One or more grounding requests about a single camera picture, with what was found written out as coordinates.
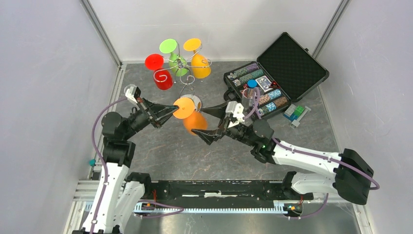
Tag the clear wine glass front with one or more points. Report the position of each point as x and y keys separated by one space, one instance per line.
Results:
x=130 y=89

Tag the clear wine glass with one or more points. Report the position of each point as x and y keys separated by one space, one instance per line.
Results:
x=130 y=89
x=248 y=97

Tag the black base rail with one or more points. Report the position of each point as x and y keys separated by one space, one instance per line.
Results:
x=224 y=197

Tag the chrome wine glass rack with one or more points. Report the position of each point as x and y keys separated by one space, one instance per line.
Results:
x=187 y=81

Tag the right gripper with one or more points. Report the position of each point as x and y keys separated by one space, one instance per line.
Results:
x=209 y=136

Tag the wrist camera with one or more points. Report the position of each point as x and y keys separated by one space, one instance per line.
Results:
x=134 y=98
x=234 y=113

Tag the coloured toy blocks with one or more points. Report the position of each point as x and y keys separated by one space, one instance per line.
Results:
x=295 y=113

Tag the yellow wine glass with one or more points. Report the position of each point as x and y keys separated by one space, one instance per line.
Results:
x=198 y=63

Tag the blue dealer button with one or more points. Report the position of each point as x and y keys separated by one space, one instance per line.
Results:
x=252 y=83

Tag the playing card deck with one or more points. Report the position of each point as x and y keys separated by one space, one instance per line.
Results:
x=264 y=83

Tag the orange wine glass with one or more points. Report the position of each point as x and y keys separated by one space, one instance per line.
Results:
x=191 y=118

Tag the green wine glass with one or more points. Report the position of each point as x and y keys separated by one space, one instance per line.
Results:
x=177 y=63

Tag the black poker chip case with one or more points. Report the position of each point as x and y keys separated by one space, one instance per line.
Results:
x=291 y=69

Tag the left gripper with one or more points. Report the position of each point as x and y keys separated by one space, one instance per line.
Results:
x=156 y=109

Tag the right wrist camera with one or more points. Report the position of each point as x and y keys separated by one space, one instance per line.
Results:
x=234 y=113

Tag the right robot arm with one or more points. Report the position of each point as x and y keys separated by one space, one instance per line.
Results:
x=346 y=174

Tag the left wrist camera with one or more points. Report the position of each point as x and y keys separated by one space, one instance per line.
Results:
x=134 y=98

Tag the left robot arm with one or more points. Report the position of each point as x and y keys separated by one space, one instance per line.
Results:
x=118 y=191

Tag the red wine glass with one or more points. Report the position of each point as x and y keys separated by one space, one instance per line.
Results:
x=161 y=77

